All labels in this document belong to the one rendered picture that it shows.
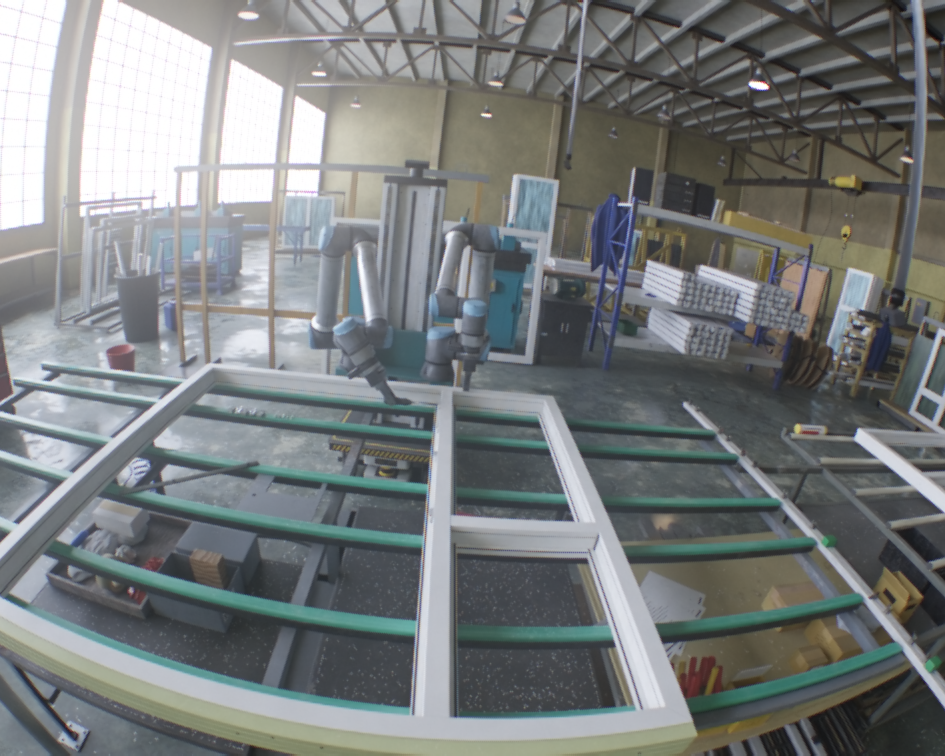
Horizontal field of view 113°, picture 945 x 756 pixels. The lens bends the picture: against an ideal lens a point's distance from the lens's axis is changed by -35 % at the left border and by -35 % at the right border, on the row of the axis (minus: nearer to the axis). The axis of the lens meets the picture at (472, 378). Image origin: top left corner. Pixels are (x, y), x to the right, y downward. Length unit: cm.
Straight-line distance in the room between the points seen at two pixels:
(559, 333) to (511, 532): 434
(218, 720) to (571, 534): 89
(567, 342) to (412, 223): 317
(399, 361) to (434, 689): 215
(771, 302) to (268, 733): 572
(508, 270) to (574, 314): 89
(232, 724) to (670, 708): 72
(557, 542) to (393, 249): 193
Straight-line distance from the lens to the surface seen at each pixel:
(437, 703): 84
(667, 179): 579
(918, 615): 221
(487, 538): 119
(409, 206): 267
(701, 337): 568
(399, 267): 270
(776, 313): 592
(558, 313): 534
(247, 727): 83
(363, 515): 174
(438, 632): 93
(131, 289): 579
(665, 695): 94
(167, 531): 175
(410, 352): 271
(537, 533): 120
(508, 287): 545
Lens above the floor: 166
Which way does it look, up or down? 21 degrees down
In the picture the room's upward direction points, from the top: 7 degrees clockwise
